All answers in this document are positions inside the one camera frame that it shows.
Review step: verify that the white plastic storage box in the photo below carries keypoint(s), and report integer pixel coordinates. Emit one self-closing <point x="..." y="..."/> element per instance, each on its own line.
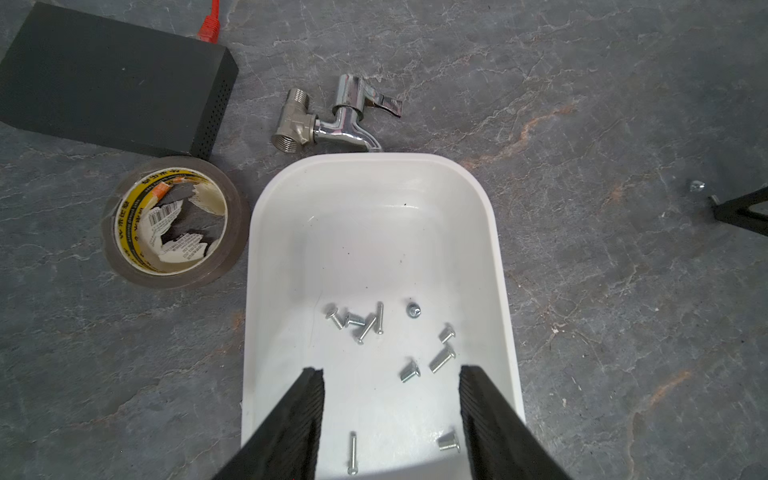
<point x="351" y="230"/>

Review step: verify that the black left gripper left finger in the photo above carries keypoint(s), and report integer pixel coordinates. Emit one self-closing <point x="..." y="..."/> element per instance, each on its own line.
<point x="286" y="444"/>

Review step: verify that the silver nut in box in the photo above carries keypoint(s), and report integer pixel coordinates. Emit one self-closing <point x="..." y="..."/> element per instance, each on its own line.
<point x="413" y="310"/>

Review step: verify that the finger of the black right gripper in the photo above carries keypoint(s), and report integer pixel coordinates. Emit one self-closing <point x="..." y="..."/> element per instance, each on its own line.
<point x="738" y="211"/>

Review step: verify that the tape roll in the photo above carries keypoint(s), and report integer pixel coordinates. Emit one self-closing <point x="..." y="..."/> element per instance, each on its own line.
<point x="175" y="222"/>

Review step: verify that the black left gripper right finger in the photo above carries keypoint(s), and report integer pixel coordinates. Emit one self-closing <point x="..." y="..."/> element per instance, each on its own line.
<point x="498" y="443"/>

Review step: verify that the black flat pad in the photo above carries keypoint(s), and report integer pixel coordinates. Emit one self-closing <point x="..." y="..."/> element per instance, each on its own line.
<point x="83" y="77"/>

